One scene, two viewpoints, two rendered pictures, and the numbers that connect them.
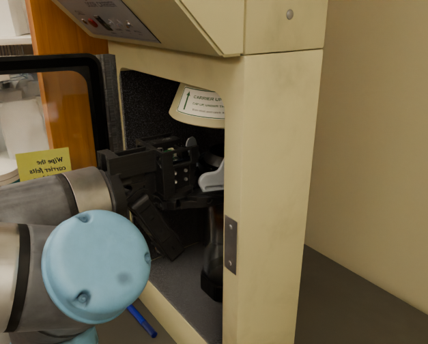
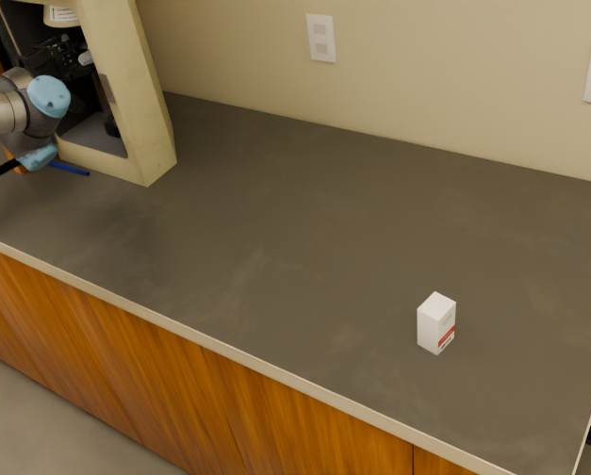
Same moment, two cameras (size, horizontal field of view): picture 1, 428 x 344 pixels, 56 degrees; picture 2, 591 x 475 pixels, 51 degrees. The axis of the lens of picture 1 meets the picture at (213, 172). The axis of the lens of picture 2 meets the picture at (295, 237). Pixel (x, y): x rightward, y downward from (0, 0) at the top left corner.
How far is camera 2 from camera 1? 0.96 m
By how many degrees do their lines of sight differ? 22
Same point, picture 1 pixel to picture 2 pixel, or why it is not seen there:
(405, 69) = not seen: outside the picture
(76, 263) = (42, 93)
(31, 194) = not seen: outside the picture
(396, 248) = (236, 75)
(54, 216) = not seen: hidden behind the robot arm
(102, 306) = (57, 106)
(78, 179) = (12, 74)
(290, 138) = (117, 22)
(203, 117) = (67, 22)
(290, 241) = (141, 79)
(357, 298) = (219, 116)
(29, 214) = not seen: outside the picture
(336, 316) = (204, 129)
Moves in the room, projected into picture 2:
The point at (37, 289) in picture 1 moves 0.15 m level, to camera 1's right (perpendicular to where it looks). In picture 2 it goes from (32, 107) to (114, 84)
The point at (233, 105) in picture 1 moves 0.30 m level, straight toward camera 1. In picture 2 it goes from (80, 13) to (89, 73)
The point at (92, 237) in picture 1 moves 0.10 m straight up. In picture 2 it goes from (43, 85) to (20, 31)
